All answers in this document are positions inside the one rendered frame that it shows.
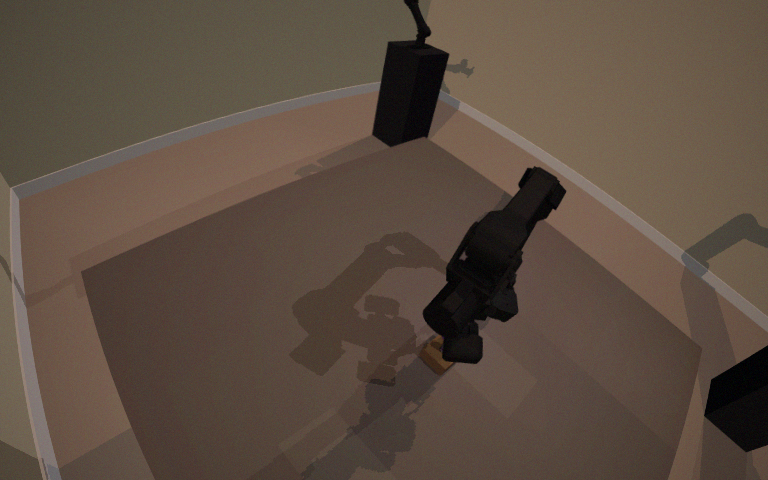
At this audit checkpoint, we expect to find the brown square block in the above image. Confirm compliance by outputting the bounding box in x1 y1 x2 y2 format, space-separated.
419 335 455 376

